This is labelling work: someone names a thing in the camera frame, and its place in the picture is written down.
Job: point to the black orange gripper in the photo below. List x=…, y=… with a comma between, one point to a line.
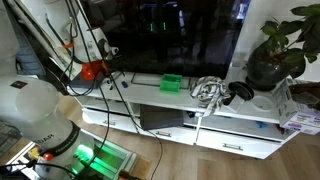
x=91, y=70

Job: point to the blue toy car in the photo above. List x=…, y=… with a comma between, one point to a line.
x=124, y=84

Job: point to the green lit robot base platform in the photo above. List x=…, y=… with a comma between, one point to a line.
x=106, y=160

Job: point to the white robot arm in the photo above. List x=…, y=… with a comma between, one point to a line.
x=43, y=110

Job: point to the white tv stand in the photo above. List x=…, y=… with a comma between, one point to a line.
x=150, y=95

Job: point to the small white box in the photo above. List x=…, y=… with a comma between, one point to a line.
x=237, y=104

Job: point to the white printed cardboard box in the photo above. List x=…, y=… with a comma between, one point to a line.
x=293, y=110

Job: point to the grey blue garment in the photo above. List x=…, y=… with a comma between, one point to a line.
x=28, y=56

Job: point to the green plastic basket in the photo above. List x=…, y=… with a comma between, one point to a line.
x=170, y=83

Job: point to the black television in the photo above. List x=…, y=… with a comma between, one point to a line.
x=183, y=40

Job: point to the striped grey white cloth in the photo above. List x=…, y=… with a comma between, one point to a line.
x=208, y=90

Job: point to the dark round plant pot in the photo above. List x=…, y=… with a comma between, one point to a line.
x=265, y=71

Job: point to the white round dish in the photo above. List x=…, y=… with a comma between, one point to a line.
x=262, y=103

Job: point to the small blue shelf item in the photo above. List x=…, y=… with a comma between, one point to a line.
x=261, y=125

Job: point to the green leafy plant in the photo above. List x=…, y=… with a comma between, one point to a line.
x=293, y=56

